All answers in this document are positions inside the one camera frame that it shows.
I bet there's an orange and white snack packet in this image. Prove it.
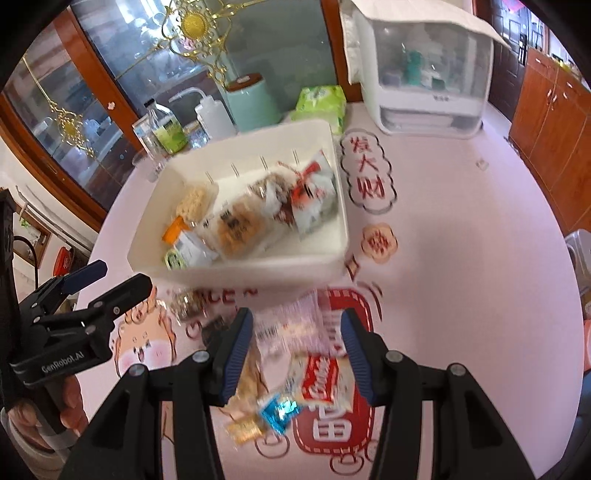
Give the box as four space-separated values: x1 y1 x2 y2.
162 216 218 270

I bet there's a blue small snack packet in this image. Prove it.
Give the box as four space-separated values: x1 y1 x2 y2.
259 394 301 435

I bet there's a red white Oreo-style packet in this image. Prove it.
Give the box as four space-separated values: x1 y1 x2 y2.
284 354 356 412

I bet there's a person's left hand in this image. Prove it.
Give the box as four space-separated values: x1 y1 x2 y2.
6 376 89 451

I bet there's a yellow small snack packet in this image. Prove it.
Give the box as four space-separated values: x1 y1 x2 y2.
225 414 267 445

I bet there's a yellow cracker packet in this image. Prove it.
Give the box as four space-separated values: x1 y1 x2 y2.
175 182 218 223

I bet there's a clear drinking glass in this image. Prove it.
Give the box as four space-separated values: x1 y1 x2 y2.
132 114 168 183

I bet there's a brown cookie packet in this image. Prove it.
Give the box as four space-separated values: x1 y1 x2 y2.
200 194 271 260

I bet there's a glass bottle green label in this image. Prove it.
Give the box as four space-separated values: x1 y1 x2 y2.
144 99 188 155

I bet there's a clear white barcode packet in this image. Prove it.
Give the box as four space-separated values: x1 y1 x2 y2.
253 290 346 362

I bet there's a white plastic storage bin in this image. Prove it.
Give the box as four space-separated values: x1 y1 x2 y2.
127 119 349 287

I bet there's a white small trash can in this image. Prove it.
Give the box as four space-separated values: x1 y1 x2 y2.
565 229 591 296

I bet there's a white squeeze bottle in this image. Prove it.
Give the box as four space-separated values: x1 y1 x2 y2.
168 87 238 141

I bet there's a red white candy packet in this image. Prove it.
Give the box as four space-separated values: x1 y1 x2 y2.
274 150 337 237

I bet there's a mint green canister brown lid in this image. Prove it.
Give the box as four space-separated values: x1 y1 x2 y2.
225 73 281 133

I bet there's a green tissue pack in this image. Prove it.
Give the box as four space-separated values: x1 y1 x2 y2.
290 85 346 135

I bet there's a wooden cabinet row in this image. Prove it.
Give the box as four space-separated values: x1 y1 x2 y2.
509 48 591 234

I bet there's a white desktop cosmetic cabinet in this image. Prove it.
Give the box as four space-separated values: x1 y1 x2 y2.
339 1 506 139

